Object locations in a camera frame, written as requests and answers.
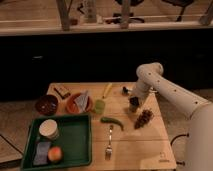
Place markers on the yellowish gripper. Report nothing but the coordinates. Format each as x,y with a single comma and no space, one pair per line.
135,101

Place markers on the dark metal cup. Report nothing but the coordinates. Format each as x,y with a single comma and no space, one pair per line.
133,108

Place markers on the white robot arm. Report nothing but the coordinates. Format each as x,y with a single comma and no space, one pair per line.
199,145

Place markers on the brown grape bunch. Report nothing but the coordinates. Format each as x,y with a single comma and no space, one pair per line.
143,119

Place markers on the green chili pepper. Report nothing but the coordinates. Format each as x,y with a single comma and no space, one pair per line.
112,120

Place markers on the green plastic cup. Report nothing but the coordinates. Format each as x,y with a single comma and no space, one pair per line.
99,106

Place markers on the grey folded cloth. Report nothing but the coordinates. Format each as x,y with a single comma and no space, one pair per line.
81,101

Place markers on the silver fork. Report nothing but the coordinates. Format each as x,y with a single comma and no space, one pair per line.
108,150

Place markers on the orange bowl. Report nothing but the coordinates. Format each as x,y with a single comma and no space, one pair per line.
72,108

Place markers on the dark red bowl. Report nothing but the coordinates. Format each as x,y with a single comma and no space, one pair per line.
47,105

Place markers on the white round container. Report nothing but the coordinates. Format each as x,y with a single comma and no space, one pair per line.
49,129

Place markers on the red yellow apple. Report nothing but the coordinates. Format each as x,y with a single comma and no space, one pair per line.
55,154

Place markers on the purple sponge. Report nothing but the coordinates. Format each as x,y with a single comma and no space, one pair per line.
41,153

